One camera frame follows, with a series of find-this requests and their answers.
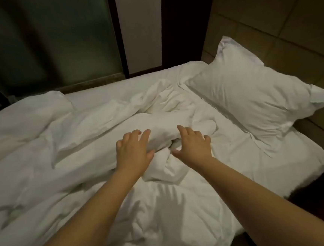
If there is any person's right hand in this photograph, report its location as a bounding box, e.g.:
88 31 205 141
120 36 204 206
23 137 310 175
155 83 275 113
169 122 215 173

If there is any white pillow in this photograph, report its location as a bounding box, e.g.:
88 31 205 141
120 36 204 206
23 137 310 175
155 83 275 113
182 27 324 155

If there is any person's right forearm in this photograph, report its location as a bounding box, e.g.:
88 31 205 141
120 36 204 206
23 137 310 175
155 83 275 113
186 148 324 246

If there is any frosted glass partition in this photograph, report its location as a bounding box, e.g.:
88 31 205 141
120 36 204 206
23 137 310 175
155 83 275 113
0 0 130 109

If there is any dark wooden column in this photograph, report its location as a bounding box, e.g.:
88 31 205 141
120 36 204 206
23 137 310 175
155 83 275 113
157 0 224 71

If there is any beige padded headboard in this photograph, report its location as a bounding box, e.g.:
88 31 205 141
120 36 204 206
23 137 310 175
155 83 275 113
195 0 324 169

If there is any person's left forearm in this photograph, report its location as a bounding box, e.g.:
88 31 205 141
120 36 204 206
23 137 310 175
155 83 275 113
11 168 153 246

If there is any person's left hand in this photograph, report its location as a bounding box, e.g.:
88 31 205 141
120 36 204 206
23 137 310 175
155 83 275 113
113 128 158 180

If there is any white bed sheet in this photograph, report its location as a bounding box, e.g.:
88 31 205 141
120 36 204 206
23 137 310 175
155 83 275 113
62 50 324 246

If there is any white duvet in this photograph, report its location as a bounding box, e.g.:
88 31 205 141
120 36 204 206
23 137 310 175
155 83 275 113
0 73 247 246

